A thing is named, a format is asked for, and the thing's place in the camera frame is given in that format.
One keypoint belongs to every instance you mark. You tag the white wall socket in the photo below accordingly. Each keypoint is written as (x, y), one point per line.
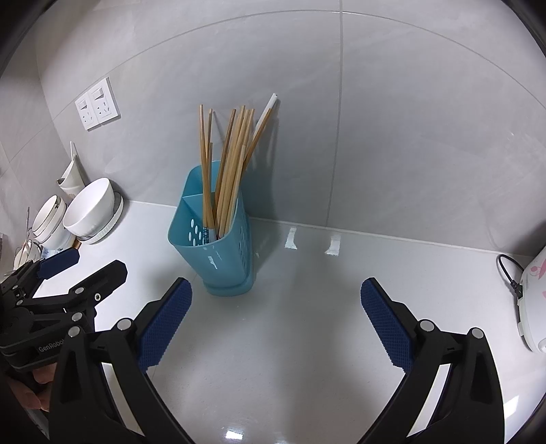
(104, 100)
(87, 112)

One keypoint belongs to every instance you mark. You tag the white bowl dark rim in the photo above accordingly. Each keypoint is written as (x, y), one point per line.
(49, 215)

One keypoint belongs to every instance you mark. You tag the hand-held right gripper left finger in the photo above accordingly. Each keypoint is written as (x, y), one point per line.
(164, 324)

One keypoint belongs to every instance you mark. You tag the patterned dishes at left edge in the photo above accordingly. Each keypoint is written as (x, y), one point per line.
(25, 256)

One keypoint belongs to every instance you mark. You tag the large white bowl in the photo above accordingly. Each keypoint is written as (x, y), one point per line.
(87, 209)

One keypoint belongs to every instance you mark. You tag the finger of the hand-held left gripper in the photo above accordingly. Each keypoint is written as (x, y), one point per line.
(106, 281)
(59, 261)

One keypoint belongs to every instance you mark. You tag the bamboo chopstick blue dotted end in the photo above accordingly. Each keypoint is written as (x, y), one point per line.
(204, 170)

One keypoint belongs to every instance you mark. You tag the bamboo chopstick patterned band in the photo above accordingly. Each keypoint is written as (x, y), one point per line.
(236, 136)

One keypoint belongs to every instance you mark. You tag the blue plastic utensil holder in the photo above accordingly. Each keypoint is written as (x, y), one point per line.
(222, 264)

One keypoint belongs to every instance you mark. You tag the white ribbed plate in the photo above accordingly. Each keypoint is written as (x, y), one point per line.
(115, 217)

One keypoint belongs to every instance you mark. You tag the tall white ceramic vessel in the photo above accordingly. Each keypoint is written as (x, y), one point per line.
(72, 175)

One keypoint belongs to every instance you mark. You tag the thin pale bamboo chopstick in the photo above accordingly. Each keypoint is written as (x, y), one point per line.
(239, 170)

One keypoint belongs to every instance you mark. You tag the white bowl dark print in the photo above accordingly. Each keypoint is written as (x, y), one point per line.
(57, 241)

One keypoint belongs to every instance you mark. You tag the brown bamboo chopstick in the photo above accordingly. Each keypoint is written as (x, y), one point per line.
(258, 136)

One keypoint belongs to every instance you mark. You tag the white plastic chopstick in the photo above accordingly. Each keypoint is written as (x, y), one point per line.
(265, 112)

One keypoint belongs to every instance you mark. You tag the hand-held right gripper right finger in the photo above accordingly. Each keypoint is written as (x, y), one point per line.
(386, 328)

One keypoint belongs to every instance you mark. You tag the person's left hand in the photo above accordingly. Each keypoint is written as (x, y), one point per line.
(36, 392)

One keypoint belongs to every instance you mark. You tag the white floral rice cooker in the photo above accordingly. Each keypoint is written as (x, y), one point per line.
(533, 299)

